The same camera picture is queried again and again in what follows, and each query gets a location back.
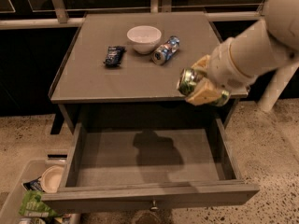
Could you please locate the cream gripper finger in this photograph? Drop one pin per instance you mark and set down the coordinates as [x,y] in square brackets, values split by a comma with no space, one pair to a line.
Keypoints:
[205,92]
[201,65]

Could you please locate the blue soda can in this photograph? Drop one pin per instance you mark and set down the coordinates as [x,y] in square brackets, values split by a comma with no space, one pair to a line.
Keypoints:
[165,52]

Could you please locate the metal railing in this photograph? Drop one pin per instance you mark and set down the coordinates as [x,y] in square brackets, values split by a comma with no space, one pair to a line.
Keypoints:
[27,14]

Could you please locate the green soda can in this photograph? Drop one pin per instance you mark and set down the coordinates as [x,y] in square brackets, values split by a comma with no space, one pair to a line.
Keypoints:
[188,80]

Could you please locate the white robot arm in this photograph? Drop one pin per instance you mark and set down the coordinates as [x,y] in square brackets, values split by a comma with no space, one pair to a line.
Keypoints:
[270,43]

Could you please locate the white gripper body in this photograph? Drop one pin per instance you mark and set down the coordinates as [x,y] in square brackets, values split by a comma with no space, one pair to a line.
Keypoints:
[224,66]

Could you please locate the clear plastic bin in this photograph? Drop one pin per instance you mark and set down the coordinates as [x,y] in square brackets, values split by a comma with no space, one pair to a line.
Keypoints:
[10,211]

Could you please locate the grey cabinet with top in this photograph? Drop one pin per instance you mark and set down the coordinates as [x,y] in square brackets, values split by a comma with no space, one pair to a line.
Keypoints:
[138,93]

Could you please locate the metal drawer knob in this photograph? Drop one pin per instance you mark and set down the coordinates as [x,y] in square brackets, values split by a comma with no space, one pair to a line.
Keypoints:
[154,206]

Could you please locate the white paper bowl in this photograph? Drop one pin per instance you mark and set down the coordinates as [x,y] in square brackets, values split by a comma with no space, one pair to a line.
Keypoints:
[51,179]

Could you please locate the green snack bag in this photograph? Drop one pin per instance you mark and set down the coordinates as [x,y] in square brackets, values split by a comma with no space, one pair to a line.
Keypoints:
[32,205]

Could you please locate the open grey top drawer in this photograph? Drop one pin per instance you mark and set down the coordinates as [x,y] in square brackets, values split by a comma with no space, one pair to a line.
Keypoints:
[115,170]

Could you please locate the dark blue snack packet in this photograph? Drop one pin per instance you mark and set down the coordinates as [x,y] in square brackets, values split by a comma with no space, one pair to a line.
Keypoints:
[114,56]

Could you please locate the dark snack packet in bin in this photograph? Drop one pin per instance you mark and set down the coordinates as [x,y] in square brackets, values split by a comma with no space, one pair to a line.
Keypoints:
[34,184]

